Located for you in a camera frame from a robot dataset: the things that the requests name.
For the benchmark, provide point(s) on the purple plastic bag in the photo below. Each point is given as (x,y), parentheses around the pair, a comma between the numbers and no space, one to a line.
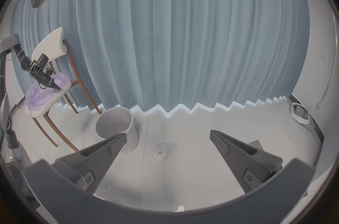
(39,96)

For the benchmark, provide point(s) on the white plastic wrapper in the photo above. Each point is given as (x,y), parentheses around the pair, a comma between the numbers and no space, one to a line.
(160,152)

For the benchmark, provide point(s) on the white cushioned wooden chair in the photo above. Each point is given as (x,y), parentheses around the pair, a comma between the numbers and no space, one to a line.
(50,44)

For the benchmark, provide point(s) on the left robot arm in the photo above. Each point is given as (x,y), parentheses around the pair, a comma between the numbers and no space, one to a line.
(9,43)

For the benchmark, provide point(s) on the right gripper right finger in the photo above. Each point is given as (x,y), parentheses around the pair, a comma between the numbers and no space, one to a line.
(246,162)

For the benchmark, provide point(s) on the white rimmed tray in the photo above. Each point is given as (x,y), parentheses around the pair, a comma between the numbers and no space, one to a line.
(300,111)

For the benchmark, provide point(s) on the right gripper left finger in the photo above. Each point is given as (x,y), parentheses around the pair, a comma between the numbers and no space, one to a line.
(95,162)

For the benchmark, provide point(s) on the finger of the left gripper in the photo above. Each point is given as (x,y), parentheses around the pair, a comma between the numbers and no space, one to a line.
(55,84)

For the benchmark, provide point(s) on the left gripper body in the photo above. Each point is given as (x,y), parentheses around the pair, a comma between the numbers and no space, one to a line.
(42,80)

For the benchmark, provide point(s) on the pale blue curtain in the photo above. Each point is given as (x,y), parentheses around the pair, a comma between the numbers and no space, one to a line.
(172,32)

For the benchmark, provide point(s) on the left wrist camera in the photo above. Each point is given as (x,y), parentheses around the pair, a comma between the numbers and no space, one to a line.
(39,60)

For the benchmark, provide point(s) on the white trash bin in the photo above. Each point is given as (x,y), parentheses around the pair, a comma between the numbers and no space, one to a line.
(127,135)

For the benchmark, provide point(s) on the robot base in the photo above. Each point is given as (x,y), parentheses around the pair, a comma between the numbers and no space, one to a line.
(16,175)

